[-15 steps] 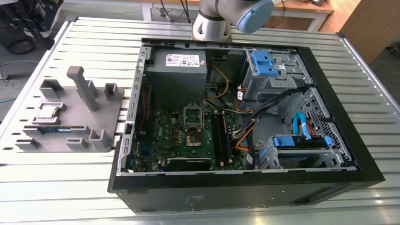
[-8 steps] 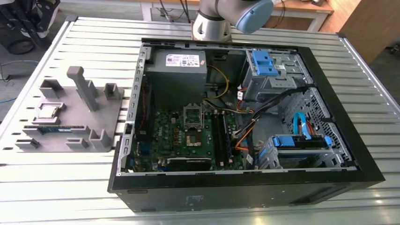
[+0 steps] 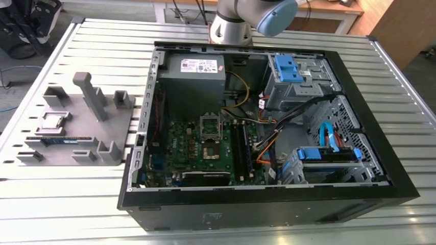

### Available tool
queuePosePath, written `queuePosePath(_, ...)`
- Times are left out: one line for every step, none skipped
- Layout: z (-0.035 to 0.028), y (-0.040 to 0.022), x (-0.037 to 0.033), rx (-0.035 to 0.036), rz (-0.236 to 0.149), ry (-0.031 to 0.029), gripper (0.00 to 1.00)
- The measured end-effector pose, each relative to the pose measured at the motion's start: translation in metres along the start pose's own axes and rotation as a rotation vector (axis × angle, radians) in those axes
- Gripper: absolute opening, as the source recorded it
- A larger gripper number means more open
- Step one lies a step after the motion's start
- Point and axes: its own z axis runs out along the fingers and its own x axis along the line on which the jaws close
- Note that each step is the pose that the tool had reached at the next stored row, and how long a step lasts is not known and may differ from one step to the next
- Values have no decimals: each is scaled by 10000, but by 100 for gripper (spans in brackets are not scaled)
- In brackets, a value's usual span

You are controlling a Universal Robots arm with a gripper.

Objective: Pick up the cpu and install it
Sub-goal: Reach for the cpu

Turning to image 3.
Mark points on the silver CPU green edge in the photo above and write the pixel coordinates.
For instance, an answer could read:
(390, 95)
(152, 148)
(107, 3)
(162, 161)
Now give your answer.
(51, 120)

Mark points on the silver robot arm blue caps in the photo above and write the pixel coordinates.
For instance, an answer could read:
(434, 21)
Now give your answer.
(228, 25)

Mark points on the CPU socket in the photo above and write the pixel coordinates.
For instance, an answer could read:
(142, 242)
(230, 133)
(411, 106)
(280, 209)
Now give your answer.
(212, 152)

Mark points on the grey parts rack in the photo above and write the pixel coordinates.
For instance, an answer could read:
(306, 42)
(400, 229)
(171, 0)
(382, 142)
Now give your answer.
(82, 127)

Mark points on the grey power supply unit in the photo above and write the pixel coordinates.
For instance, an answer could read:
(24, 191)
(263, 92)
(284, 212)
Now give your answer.
(194, 89)

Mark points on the green motherboard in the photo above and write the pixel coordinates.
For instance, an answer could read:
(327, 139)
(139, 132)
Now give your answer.
(180, 143)

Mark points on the blue board connector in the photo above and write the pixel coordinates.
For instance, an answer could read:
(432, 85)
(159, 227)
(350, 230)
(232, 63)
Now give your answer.
(156, 163)

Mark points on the blue plastic drive latch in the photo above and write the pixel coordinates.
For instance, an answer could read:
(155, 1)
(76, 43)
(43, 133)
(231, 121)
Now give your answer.
(286, 69)

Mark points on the RAM slot white clips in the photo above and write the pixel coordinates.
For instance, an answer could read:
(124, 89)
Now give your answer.
(251, 176)
(238, 153)

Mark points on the black graphics card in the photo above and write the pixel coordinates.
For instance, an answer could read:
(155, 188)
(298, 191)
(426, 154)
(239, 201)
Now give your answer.
(204, 178)

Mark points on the grey metal drive cage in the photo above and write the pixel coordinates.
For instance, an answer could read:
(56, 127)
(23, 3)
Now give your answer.
(307, 90)

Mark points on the hard disk in blue carrier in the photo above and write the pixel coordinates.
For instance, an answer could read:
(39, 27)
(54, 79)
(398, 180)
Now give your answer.
(310, 154)

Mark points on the black PC case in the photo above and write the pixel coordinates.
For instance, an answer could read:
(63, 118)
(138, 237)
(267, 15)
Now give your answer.
(272, 206)

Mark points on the grey metal disk bay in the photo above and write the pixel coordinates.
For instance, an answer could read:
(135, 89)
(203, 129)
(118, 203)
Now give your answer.
(334, 165)

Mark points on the brown wooden cabinet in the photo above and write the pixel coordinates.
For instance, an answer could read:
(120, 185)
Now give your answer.
(408, 30)

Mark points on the white frame table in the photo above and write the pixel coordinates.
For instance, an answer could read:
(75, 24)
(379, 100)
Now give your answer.
(160, 10)

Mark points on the wooden desk white frame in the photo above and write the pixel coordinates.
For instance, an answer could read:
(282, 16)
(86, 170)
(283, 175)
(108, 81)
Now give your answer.
(340, 11)

